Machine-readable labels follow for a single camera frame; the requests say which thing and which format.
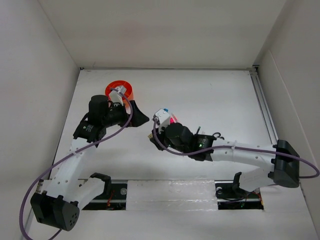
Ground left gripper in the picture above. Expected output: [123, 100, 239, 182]
[102, 100, 149, 128]

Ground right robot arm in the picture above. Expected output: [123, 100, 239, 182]
[148, 123, 300, 197]

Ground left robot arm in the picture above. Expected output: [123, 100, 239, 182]
[30, 95, 150, 231]

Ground pink cap black highlighter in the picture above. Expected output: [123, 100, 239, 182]
[170, 114, 179, 124]

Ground orange round organizer container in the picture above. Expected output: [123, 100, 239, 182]
[105, 80, 134, 111]

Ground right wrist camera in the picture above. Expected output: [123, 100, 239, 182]
[152, 108, 171, 129]

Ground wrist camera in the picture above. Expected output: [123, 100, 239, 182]
[152, 108, 171, 129]
[107, 85, 127, 106]

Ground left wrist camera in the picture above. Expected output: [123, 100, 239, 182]
[107, 85, 127, 106]

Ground black handled scissors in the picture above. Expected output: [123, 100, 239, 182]
[212, 132, 225, 140]

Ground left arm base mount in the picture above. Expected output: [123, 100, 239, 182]
[83, 181, 128, 211]

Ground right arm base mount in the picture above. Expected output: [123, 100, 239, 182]
[215, 182, 264, 210]

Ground aluminium rail right edge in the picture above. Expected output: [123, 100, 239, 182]
[249, 65, 278, 145]

